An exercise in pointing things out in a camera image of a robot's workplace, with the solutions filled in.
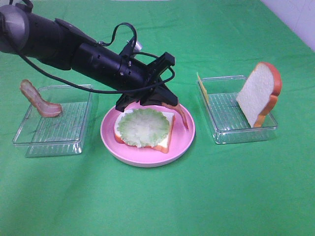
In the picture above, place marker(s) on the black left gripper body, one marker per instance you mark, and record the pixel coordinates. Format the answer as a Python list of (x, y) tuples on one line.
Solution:
[(141, 77)]

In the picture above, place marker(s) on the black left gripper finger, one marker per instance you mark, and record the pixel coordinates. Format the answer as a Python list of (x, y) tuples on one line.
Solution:
[(128, 100), (158, 96)]

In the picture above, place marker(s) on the toy bacon strip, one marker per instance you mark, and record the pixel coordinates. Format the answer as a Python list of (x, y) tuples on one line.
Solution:
[(46, 109), (179, 110)]

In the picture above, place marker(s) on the green toy lettuce leaf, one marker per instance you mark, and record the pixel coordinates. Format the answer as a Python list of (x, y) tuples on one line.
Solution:
[(144, 127)]

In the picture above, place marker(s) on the yellow toy cheese slice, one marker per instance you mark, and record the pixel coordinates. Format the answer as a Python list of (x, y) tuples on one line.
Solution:
[(203, 89)]

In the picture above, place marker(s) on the toy bread slice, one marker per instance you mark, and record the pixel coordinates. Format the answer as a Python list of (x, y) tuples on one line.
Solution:
[(259, 93), (169, 140)]

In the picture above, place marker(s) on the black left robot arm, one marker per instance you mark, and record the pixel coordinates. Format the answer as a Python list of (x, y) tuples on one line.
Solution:
[(63, 46)]

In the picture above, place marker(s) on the right clear plastic tray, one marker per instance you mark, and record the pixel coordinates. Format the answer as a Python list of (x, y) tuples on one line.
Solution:
[(226, 121)]

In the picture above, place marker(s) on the clear plastic tray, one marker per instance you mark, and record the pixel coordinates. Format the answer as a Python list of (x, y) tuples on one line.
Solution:
[(62, 135), (226, 121)]

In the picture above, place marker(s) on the left clear plastic tray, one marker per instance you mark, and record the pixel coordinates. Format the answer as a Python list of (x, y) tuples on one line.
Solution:
[(62, 135)]

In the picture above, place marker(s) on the green tablecloth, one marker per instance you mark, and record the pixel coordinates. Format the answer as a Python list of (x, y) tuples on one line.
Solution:
[(249, 189)]

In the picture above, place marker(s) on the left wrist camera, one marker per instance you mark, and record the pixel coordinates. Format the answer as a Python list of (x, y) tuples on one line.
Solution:
[(132, 46)]

